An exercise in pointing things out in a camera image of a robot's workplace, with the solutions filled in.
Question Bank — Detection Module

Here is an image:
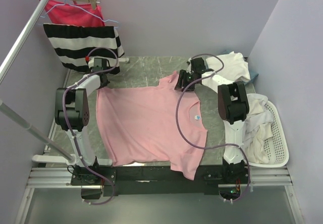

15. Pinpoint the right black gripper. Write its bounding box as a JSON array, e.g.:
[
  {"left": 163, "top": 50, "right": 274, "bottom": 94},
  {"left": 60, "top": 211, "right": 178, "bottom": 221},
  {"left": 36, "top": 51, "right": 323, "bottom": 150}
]
[{"left": 175, "top": 70, "right": 197, "bottom": 92}]

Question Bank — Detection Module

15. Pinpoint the pink t shirt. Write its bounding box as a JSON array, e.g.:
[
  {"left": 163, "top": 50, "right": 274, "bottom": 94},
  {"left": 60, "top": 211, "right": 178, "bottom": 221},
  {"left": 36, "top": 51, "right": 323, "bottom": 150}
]
[{"left": 96, "top": 72, "right": 207, "bottom": 180}]

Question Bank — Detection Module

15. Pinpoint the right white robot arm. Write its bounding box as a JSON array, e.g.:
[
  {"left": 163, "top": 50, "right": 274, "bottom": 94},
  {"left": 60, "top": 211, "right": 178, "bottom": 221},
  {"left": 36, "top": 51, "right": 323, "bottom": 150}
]
[{"left": 175, "top": 54, "right": 250, "bottom": 183}]

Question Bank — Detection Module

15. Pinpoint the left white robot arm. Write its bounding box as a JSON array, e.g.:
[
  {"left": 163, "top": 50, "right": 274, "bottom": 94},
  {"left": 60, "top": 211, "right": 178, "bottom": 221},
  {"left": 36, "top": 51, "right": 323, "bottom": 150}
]
[{"left": 55, "top": 57, "right": 110, "bottom": 185}]

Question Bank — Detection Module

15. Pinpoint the black white striped garment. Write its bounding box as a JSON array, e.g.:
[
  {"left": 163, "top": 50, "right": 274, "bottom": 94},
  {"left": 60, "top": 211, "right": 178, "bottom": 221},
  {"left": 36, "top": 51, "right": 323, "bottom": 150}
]
[{"left": 43, "top": 24, "right": 125, "bottom": 75}]

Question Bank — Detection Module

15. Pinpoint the folded white t shirt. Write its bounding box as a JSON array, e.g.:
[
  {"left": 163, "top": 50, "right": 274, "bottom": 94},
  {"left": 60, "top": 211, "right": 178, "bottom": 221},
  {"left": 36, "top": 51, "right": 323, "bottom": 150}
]
[{"left": 217, "top": 51, "right": 251, "bottom": 82}]

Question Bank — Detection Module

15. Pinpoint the folded blue t shirt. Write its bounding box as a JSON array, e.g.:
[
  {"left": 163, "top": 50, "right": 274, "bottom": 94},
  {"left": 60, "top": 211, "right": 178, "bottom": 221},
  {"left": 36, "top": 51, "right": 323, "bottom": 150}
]
[{"left": 222, "top": 50, "right": 259, "bottom": 85}]

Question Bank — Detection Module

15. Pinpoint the red hanging garment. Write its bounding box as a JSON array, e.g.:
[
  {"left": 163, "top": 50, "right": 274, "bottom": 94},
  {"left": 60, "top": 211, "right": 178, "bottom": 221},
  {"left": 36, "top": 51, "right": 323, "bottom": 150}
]
[{"left": 44, "top": 0, "right": 105, "bottom": 27}]

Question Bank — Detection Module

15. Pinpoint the metal clothes rack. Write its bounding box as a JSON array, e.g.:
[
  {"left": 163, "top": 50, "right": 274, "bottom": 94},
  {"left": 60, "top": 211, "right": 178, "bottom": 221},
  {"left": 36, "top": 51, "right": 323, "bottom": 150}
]
[{"left": 0, "top": 0, "right": 131, "bottom": 169}]

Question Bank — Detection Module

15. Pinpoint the white laundry basket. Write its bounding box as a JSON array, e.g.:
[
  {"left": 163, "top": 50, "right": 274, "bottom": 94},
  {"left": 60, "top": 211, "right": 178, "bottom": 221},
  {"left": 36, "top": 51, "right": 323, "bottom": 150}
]
[{"left": 249, "top": 101, "right": 289, "bottom": 168}]

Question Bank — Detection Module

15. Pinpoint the black base beam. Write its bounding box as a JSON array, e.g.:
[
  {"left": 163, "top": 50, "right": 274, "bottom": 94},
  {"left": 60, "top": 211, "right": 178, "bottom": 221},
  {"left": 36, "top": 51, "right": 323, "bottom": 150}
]
[{"left": 68, "top": 165, "right": 250, "bottom": 200}]

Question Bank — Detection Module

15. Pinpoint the blue wire hanger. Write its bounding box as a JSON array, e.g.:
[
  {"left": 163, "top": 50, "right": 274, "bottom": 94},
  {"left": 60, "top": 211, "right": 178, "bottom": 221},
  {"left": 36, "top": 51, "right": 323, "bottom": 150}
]
[{"left": 40, "top": 0, "right": 119, "bottom": 28}]

